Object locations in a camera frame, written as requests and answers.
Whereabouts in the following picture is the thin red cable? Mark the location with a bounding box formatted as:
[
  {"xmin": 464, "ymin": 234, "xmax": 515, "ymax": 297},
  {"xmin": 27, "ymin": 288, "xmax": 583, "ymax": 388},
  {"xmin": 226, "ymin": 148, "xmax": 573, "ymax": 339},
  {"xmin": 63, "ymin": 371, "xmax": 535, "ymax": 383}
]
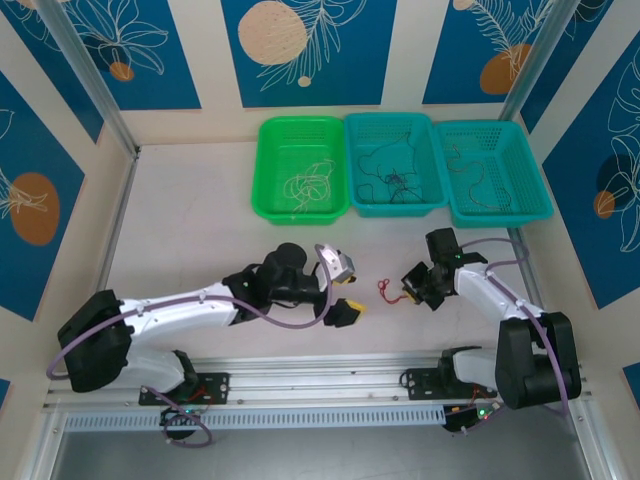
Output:
[{"xmin": 377, "ymin": 278, "xmax": 416, "ymax": 306}]

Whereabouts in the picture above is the thin cream cable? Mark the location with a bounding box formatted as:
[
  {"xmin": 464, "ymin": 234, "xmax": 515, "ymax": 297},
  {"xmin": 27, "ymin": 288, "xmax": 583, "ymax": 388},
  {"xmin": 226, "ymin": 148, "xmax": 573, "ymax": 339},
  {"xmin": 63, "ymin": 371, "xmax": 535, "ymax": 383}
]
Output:
[{"xmin": 283, "ymin": 158, "xmax": 337, "ymax": 219}]

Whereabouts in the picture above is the thin dark purple cable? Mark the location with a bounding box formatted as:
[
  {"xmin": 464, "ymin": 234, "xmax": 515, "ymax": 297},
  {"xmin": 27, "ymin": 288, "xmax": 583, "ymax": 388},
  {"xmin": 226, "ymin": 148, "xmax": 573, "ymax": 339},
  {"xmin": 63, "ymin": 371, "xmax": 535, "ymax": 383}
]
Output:
[{"xmin": 355, "ymin": 130, "xmax": 426, "ymax": 205}]

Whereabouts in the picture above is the green plastic basket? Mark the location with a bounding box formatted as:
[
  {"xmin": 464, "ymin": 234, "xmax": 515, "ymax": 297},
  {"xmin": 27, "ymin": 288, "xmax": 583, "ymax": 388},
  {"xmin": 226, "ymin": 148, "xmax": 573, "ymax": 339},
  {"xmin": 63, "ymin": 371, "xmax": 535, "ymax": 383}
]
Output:
[{"xmin": 249, "ymin": 115, "xmax": 351, "ymax": 226}]

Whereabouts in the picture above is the black right controller board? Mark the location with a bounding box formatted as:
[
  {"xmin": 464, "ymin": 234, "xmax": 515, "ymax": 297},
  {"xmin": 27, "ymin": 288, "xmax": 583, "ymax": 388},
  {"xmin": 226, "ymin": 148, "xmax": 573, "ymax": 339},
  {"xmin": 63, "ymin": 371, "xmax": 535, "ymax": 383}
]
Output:
[{"xmin": 442, "ymin": 405, "xmax": 494, "ymax": 434}]

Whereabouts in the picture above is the black controller board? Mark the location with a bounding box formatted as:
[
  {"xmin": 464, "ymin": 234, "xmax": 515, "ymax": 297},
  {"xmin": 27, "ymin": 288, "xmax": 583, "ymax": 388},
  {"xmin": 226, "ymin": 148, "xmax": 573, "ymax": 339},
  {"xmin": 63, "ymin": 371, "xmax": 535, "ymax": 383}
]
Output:
[
  {"xmin": 159, "ymin": 405, "xmax": 202, "ymax": 441},
  {"xmin": 442, "ymin": 405, "xmax": 494, "ymax": 434}
]

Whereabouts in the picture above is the teal plastic basket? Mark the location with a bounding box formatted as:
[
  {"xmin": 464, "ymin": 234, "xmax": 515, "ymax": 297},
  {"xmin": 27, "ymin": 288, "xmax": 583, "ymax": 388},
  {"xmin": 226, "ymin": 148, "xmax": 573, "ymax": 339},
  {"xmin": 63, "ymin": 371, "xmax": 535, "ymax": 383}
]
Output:
[
  {"xmin": 343, "ymin": 112, "xmax": 450, "ymax": 220},
  {"xmin": 432, "ymin": 119, "xmax": 555, "ymax": 230}
]

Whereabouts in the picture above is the black left controller board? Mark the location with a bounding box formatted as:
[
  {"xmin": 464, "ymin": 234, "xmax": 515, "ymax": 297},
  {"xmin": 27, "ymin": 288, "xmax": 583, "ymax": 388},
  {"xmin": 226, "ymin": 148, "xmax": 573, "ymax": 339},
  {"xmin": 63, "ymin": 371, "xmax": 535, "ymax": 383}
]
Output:
[{"xmin": 159, "ymin": 405, "xmax": 202, "ymax": 441}]

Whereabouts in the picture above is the thick purple left arm cable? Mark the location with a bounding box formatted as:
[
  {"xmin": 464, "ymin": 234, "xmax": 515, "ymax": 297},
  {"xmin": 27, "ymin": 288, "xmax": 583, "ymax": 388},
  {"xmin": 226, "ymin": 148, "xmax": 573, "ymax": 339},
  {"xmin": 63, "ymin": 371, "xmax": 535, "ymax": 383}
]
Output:
[{"xmin": 46, "ymin": 243, "xmax": 336, "ymax": 447}]

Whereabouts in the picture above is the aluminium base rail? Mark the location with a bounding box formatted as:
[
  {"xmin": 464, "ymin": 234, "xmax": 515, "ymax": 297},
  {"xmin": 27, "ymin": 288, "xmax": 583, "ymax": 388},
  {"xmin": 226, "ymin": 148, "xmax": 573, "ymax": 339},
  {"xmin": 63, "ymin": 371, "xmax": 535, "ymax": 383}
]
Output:
[{"xmin": 42, "ymin": 352, "xmax": 596, "ymax": 419}]

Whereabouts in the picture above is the aluminium side rail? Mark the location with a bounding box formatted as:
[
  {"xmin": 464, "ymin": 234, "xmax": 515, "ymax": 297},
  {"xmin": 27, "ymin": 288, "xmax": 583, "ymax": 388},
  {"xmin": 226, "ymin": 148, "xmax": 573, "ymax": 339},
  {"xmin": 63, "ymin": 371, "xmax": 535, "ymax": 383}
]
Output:
[
  {"xmin": 82, "ymin": 147, "xmax": 142, "ymax": 351},
  {"xmin": 507, "ymin": 227, "xmax": 559, "ymax": 359}
]

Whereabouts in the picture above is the red power wire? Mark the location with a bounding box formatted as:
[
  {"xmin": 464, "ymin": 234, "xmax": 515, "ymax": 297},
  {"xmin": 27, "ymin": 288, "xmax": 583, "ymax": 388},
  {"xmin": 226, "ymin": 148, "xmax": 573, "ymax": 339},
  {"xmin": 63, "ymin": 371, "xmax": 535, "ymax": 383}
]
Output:
[
  {"xmin": 185, "ymin": 383, "xmax": 217, "ymax": 405},
  {"xmin": 469, "ymin": 378, "xmax": 497, "ymax": 401}
]

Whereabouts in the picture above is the grey slotted cable duct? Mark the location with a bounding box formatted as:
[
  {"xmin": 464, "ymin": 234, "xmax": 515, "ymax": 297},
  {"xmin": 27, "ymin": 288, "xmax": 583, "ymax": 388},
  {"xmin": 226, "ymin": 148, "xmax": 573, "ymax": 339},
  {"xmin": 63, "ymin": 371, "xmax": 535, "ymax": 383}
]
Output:
[{"xmin": 64, "ymin": 403, "xmax": 450, "ymax": 432}]

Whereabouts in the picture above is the aluminium frame post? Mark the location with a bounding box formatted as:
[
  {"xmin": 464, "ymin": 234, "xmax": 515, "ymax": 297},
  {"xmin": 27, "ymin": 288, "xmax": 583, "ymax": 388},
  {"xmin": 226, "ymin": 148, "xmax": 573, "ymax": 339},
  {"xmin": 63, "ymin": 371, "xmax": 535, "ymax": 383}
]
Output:
[
  {"xmin": 501, "ymin": 0, "xmax": 571, "ymax": 121},
  {"xmin": 37, "ymin": 0, "xmax": 142, "ymax": 159}
]

